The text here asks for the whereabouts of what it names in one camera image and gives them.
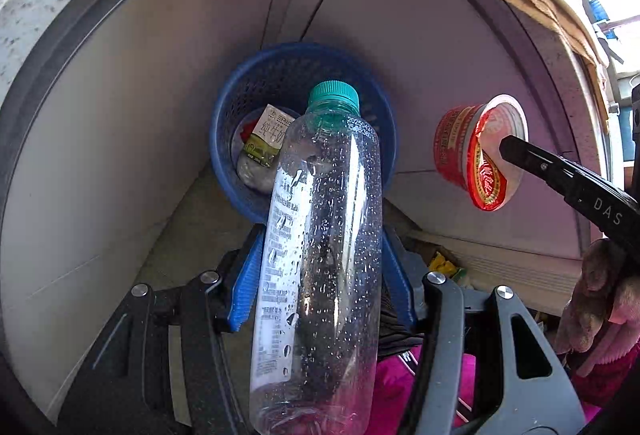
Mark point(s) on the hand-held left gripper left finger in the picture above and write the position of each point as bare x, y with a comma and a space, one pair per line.
247, 275

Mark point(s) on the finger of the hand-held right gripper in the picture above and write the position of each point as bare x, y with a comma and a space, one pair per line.
540, 165

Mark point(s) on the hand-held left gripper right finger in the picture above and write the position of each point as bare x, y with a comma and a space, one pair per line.
397, 280

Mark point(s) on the clear plastic bottle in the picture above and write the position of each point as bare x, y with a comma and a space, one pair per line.
320, 265

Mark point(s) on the red instant noodle cup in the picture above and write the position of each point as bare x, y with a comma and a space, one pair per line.
455, 140

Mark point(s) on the green milk carton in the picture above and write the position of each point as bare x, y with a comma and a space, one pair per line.
267, 130

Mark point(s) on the blue mesh basket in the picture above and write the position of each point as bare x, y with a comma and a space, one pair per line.
235, 125

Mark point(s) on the person's right hand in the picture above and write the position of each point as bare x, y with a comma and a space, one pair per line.
595, 295

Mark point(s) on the yellow packet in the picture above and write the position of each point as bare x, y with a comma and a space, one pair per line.
442, 265

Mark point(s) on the pink clothing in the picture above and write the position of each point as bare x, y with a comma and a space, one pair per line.
395, 380

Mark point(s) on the small blue container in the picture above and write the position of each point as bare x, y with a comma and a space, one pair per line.
597, 10

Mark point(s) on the white cabinet door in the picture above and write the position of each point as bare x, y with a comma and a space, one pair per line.
125, 115
425, 40

